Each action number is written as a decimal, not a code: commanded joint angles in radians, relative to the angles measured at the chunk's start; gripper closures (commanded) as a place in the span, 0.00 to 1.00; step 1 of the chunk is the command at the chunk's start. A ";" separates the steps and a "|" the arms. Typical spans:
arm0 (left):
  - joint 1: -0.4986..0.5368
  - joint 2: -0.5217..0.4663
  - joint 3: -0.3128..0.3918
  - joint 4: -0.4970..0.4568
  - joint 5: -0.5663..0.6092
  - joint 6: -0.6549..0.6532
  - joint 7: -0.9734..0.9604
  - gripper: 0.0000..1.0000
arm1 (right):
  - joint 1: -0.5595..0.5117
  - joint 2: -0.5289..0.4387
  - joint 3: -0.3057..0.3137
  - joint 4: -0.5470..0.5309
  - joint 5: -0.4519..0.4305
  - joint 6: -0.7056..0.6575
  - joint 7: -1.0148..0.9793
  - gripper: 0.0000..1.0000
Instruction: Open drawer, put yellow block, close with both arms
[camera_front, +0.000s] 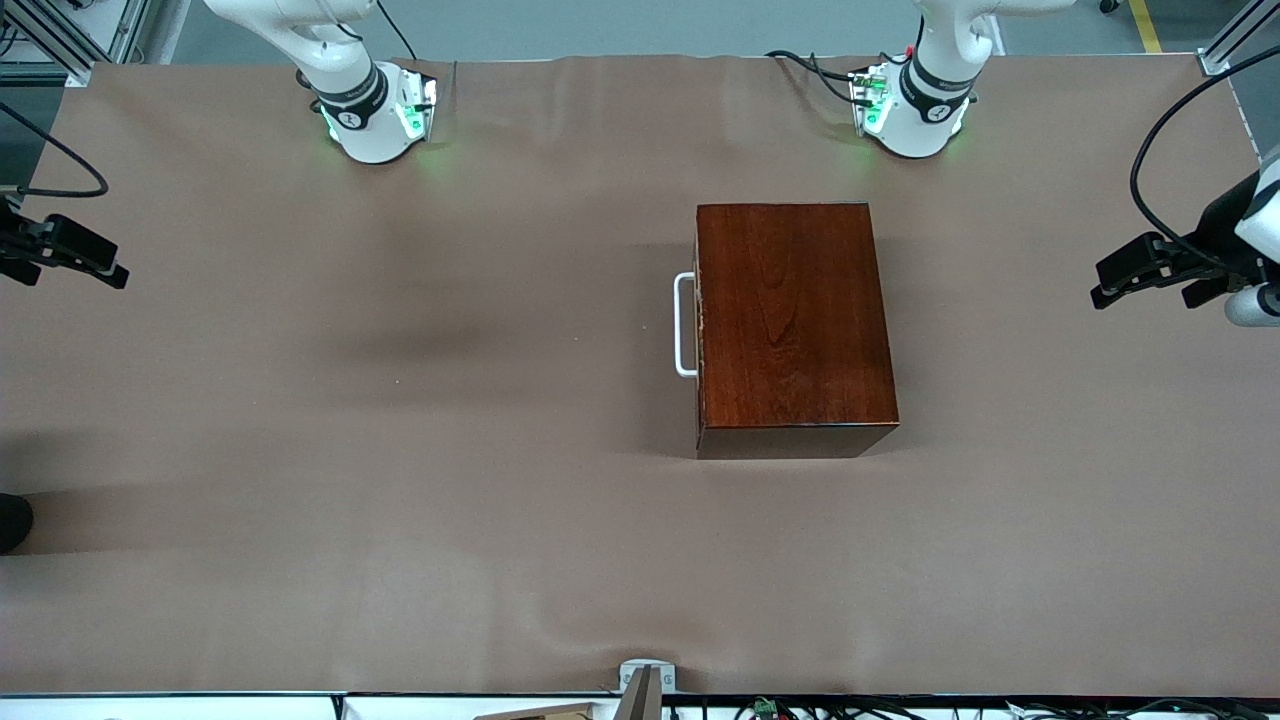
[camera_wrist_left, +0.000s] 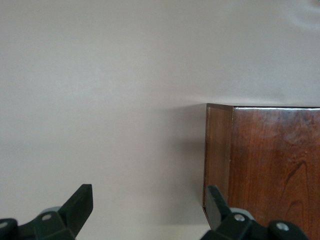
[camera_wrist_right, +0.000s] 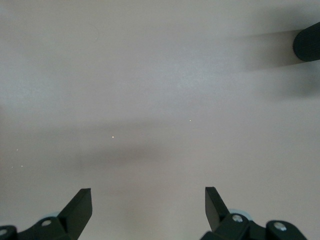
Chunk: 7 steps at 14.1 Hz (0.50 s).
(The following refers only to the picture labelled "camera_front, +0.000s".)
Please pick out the brown cardboard piece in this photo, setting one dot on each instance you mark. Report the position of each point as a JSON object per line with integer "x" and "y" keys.
{"x": 560, "y": 713}

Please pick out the dark brown wooden cabinet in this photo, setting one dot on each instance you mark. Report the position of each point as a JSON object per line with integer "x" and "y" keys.
{"x": 800, "y": 330}

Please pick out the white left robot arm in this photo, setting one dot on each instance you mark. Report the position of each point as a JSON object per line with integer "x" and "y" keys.
{"x": 925, "y": 120}

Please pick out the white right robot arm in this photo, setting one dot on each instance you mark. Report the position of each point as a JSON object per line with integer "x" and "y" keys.
{"x": 370, "y": 130}

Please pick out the grey metal camera mount bracket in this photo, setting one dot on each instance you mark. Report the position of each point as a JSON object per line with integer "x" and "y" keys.
{"x": 648, "y": 690}

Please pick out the aluminium frame profile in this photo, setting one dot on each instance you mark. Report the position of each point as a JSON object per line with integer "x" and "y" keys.
{"x": 70, "y": 65}
{"x": 1215, "y": 62}

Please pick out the black ribbed round knob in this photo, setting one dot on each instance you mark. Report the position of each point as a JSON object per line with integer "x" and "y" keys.
{"x": 12, "y": 522}

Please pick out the white table frame rail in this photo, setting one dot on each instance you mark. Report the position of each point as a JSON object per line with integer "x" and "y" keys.
{"x": 200, "y": 708}

